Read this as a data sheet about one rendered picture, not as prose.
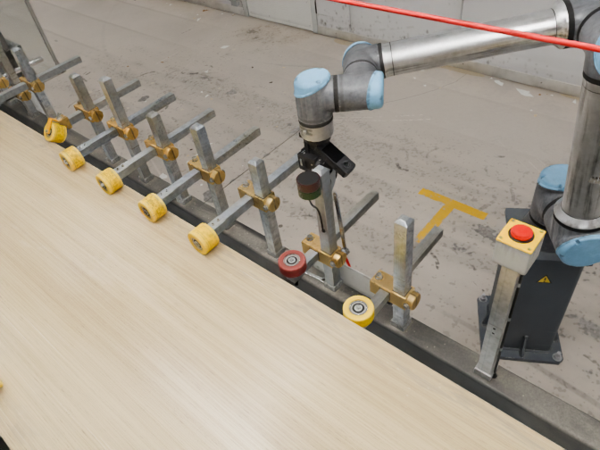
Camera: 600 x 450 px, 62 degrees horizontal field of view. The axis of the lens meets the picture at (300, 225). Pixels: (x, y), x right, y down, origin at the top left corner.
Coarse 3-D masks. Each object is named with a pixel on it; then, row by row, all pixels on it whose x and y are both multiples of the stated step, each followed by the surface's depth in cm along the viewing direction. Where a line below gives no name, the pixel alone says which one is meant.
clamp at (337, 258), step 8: (304, 240) 153; (312, 240) 152; (304, 248) 154; (312, 248) 150; (320, 248) 149; (320, 256) 150; (328, 256) 147; (336, 256) 147; (344, 256) 148; (328, 264) 150; (336, 264) 147
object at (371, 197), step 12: (372, 192) 166; (360, 204) 162; (372, 204) 166; (348, 216) 159; (360, 216) 162; (336, 228) 156; (348, 228) 159; (312, 252) 150; (312, 264) 150; (300, 276) 147
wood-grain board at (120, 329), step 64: (0, 128) 220; (0, 192) 185; (64, 192) 180; (128, 192) 176; (0, 256) 160; (64, 256) 156; (128, 256) 153; (192, 256) 149; (0, 320) 141; (64, 320) 138; (128, 320) 135; (192, 320) 133; (256, 320) 130; (320, 320) 128; (64, 384) 123; (128, 384) 121; (192, 384) 119; (256, 384) 117; (320, 384) 115; (384, 384) 113; (448, 384) 111; (64, 448) 112; (128, 448) 110; (192, 448) 108; (256, 448) 106; (320, 448) 105; (384, 448) 103; (448, 448) 102; (512, 448) 100
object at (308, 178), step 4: (304, 172) 127; (308, 172) 127; (312, 172) 127; (300, 176) 126; (304, 176) 126; (308, 176) 126; (312, 176) 126; (316, 176) 126; (300, 180) 125; (304, 180) 125; (308, 180) 125; (312, 180) 125; (316, 180) 124; (304, 184) 124; (308, 184) 124; (312, 192) 125; (320, 196) 132; (312, 204) 132; (316, 208) 134; (320, 212) 136; (320, 216) 137; (324, 232) 141
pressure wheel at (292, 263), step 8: (280, 256) 144; (288, 256) 144; (296, 256) 144; (304, 256) 143; (280, 264) 142; (288, 264) 142; (296, 264) 141; (304, 264) 142; (288, 272) 141; (296, 272) 141
